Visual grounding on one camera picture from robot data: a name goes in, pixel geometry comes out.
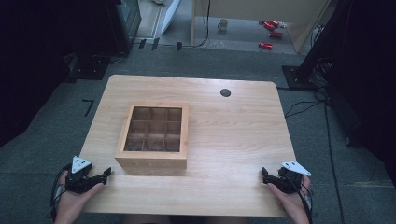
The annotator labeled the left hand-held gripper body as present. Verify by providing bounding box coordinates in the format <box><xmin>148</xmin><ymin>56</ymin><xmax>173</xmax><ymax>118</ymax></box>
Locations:
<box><xmin>64</xmin><ymin>155</ymin><xmax>94</xmax><ymax>195</ymax></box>

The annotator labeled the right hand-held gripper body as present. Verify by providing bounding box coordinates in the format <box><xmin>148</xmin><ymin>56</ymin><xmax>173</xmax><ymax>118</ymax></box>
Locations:
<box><xmin>276</xmin><ymin>161</ymin><xmax>312</xmax><ymax>195</ymax></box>

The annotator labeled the wooden compartment box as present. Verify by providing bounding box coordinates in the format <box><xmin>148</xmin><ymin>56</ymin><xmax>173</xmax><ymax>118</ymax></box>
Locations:
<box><xmin>114</xmin><ymin>102</ymin><xmax>190</xmax><ymax>171</ymax></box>

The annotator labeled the person's left hand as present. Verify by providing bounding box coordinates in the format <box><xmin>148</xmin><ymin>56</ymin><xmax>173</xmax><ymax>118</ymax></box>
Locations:
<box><xmin>53</xmin><ymin>171</ymin><xmax>106</xmax><ymax>224</ymax></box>

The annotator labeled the person's right hand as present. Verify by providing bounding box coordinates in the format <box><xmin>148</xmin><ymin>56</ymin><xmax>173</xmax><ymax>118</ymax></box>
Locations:
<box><xmin>266</xmin><ymin>175</ymin><xmax>313</xmax><ymax>224</ymax></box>

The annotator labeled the black angled tape mark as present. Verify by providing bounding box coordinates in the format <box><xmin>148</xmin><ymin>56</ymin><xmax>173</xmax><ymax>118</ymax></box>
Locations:
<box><xmin>81</xmin><ymin>98</ymin><xmax>95</xmax><ymax>118</ymax></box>

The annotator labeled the black stand with base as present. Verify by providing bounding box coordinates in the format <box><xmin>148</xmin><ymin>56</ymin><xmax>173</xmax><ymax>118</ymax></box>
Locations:
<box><xmin>281</xmin><ymin>0</ymin><xmax>353</xmax><ymax>91</ymax></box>

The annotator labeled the dark cabinet with screen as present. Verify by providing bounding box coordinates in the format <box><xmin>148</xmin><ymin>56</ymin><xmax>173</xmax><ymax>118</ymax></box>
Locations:
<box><xmin>104</xmin><ymin>0</ymin><xmax>143</xmax><ymax>54</ymax></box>

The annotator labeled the white curved board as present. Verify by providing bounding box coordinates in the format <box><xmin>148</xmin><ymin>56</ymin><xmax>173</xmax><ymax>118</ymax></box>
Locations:
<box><xmin>160</xmin><ymin>0</ymin><xmax>181</xmax><ymax>35</ymax></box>

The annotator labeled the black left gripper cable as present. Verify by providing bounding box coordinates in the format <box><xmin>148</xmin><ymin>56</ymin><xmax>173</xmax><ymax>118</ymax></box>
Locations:
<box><xmin>49</xmin><ymin>163</ymin><xmax>72</xmax><ymax>221</ymax></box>

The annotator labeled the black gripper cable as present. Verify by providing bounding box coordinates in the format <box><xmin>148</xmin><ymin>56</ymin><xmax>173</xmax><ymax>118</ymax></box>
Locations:
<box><xmin>49</xmin><ymin>163</ymin><xmax>72</xmax><ymax>221</ymax></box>
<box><xmin>291</xmin><ymin>180</ymin><xmax>315</xmax><ymax>224</ymax></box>

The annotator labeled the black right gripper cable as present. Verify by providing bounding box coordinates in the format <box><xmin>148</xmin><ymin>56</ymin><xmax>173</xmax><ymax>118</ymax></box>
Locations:
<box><xmin>291</xmin><ymin>180</ymin><xmax>315</xmax><ymax>224</ymax></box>

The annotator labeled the black floor cable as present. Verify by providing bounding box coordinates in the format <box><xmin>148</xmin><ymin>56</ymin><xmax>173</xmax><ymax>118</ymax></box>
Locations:
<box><xmin>276</xmin><ymin>86</ymin><xmax>347</xmax><ymax>224</ymax></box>

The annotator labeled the black stand base plate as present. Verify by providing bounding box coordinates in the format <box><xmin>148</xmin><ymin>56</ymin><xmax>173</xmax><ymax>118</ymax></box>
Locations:
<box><xmin>64</xmin><ymin>52</ymin><xmax>110</xmax><ymax>84</ymax></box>

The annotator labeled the black hanging cable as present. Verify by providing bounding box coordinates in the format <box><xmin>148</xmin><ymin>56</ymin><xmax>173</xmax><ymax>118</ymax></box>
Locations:
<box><xmin>183</xmin><ymin>0</ymin><xmax>212</xmax><ymax>49</ymax></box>

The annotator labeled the light wooden shelf frame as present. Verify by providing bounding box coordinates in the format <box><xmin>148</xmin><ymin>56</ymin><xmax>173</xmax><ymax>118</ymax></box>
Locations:
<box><xmin>191</xmin><ymin>0</ymin><xmax>332</xmax><ymax>54</ymax></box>

